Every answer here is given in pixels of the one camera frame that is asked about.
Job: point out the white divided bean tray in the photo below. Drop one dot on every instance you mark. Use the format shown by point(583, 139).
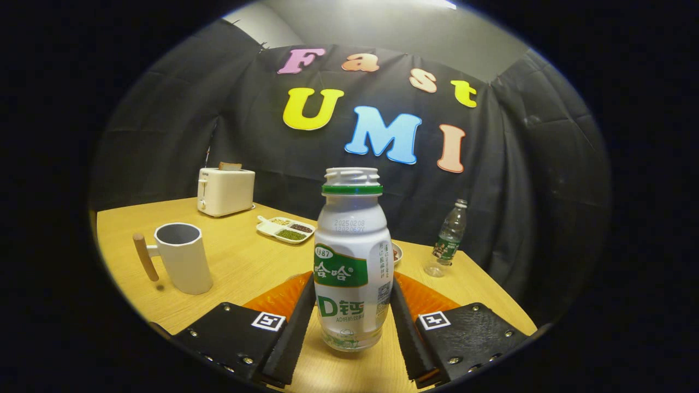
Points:
point(270, 228)

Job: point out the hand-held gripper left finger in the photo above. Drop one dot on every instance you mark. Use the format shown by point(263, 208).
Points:
point(292, 338)

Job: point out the wooden table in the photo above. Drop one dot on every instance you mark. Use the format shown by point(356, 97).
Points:
point(246, 262)

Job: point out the white juice bottle green label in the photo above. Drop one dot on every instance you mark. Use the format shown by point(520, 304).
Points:
point(352, 240)

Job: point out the white round plate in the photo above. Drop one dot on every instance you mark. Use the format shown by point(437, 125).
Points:
point(399, 252)

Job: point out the cream toaster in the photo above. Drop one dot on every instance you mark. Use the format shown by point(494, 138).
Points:
point(229, 191)

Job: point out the bread slice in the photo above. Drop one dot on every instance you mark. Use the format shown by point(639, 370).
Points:
point(230, 166)

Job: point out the clear plastic water bottle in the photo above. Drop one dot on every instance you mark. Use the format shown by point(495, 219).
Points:
point(449, 240)

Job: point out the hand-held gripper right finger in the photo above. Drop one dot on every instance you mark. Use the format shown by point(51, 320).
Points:
point(407, 338)

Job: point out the black backdrop cloth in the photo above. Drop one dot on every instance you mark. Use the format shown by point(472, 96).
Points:
point(519, 191)

